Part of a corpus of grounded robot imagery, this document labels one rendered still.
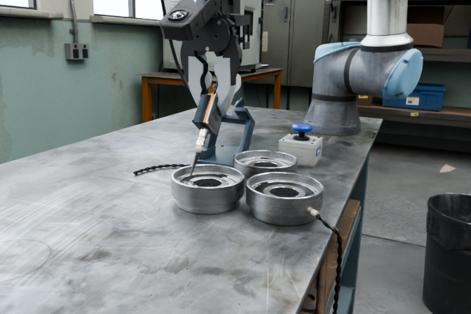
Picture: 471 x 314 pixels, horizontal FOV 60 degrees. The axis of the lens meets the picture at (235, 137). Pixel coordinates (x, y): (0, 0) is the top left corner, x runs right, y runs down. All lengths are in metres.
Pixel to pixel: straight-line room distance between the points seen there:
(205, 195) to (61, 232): 0.18
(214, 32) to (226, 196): 0.23
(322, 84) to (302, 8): 3.41
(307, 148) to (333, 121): 0.30
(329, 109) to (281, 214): 0.58
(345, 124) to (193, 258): 0.72
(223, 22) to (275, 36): 3.93
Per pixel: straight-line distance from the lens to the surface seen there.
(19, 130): 2.37
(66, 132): 2.58
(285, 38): 4.50
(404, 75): 0.99
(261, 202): 0.53
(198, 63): 0.63
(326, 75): 1.07
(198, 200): 0.55
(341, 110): 1.08
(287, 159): 0.72
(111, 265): 0.46
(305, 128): 0.79
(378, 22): 1.00
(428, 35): 4.01
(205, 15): 0.58
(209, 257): 0.47
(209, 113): 0.61
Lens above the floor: 1.03
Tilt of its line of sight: 13 degrees down
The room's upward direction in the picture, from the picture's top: 2 degrees clockwise
